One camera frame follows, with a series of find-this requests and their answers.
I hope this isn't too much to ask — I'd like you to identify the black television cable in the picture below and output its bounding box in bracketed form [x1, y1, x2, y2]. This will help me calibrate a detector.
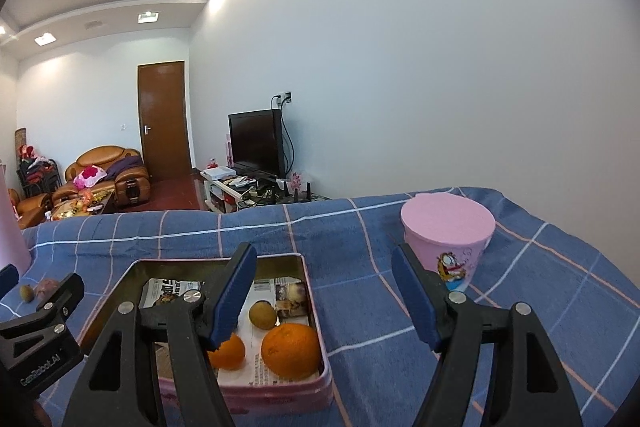
[272, 96, 296, 180]

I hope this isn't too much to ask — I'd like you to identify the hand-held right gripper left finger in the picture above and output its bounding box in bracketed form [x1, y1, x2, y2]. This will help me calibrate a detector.
[62, 242, 258, 427]

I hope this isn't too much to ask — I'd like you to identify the black rack with red items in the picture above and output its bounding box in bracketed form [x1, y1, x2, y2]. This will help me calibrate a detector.
[17, 144, 63, 198]

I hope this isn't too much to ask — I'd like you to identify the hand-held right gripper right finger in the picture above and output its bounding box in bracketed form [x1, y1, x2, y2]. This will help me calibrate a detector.
[390, 243, 584, 427]

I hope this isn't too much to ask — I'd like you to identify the brown leather armchair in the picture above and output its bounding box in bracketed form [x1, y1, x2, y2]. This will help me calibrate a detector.
[10, 189, 53, 230]

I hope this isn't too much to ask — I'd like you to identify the brown leather sofa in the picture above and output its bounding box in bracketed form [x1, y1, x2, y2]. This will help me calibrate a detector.
[51, 146, 152, 210]

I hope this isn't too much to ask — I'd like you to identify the large purple round fruit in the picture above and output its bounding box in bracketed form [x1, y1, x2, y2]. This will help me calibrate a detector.
[35, 278, 66, 303]

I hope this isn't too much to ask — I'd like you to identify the brown wooden door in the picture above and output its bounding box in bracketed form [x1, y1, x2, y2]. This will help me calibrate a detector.
[137, 61, 193, 182]

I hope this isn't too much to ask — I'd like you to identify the small brown round fruit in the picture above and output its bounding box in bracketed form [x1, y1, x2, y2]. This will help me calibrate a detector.
[249, 300, 278, 330]

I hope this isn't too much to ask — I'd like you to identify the blue plaid blanket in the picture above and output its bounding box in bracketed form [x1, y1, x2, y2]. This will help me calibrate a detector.
[0, 187, 633, 427]

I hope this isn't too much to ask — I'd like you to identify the pink flowered cushion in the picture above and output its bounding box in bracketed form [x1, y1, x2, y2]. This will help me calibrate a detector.
[73, 164, 107, 188]

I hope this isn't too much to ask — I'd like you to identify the pink tin box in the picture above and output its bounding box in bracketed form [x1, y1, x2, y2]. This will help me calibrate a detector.
[79, 253, 335, 414]

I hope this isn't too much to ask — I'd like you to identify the white television stand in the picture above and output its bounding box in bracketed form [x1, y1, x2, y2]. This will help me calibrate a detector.
[200, 167, 321, 214]

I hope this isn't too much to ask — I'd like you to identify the orange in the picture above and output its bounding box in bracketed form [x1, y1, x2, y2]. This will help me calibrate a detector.
[207, 332, 247, 370]
[261, 323, 322, 380]

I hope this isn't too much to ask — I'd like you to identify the cluttered coffee table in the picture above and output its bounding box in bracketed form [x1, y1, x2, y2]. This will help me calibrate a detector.
[45, 189, 118, 223]

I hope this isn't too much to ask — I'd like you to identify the printed paper sheet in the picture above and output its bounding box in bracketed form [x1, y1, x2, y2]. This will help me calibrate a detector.
[139, 277, 321, 388]

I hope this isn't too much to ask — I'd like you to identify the pink electric kettle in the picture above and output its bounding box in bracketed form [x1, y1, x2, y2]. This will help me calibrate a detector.
[0, 162, 31, 273]

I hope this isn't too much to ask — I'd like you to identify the purple blanket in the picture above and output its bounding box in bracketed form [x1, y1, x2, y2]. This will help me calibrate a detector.
[102, 155, 147, 180]

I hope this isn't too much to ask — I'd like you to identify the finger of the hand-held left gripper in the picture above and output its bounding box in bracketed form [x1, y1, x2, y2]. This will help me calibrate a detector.
[0, 264, 20, 299]
[36, 273, 85, 337]

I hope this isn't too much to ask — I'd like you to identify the pink cartoon cup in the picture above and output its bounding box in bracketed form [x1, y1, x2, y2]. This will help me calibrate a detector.
[400, 193, 496, 293]

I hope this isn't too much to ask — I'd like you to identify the black television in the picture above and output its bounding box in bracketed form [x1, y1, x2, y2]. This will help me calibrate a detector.
[228, 109, 286, 178]

